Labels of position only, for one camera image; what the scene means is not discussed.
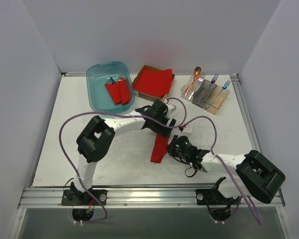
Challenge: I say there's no red paper napkin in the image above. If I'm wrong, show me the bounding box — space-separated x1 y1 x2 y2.
150 134 169 164

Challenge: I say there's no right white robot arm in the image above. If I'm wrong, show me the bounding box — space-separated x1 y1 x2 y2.
167 135 286 204

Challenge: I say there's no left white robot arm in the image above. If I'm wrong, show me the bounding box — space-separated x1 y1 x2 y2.
70 100 176 205

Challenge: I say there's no brown cardboard napkin box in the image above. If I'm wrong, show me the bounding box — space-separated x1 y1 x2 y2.
132 65 175 102

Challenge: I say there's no red napkin stack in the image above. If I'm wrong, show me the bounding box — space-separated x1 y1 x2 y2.
134 69 173 98

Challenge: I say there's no right rolled red napkin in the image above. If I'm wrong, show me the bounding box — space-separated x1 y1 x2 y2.
118 78 130 105

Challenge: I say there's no rolled red napkin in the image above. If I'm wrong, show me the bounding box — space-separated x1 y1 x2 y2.
105 82 122 105
118 78 130 105

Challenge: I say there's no left rolled red napkin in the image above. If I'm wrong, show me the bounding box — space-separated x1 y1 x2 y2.
105 82 122 105

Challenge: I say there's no clear acrylic utensil holder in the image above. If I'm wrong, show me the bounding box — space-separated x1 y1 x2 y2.
180 74 231 115

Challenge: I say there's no silver fork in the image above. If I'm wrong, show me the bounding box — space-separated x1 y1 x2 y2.
192 73 205 93

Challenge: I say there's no blue transparent plastic bin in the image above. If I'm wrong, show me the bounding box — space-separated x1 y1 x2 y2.
86 62 135 114

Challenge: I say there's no copper metallic spoon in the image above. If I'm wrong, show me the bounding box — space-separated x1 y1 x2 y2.
185 66 201 97

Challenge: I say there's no purple metallic fork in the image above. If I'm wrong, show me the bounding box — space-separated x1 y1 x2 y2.
198 74 219 106

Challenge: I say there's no blue metallic fork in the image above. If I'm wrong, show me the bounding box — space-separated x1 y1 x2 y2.
207 80 231 108

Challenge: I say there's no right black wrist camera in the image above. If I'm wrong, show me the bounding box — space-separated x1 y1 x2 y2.
175 125 197 157

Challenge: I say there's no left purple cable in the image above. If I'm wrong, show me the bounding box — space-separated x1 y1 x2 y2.
58 97 188 223

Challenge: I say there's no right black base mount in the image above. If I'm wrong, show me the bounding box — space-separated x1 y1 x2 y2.
195 188 239 206

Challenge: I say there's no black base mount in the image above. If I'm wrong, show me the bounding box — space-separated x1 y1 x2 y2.
61 189 107 206
195 188 239 206

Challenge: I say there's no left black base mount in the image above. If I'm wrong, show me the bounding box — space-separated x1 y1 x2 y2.
61 189 107 206

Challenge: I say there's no aluminium front rail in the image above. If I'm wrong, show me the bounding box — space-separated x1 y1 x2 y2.
19 185 286 209

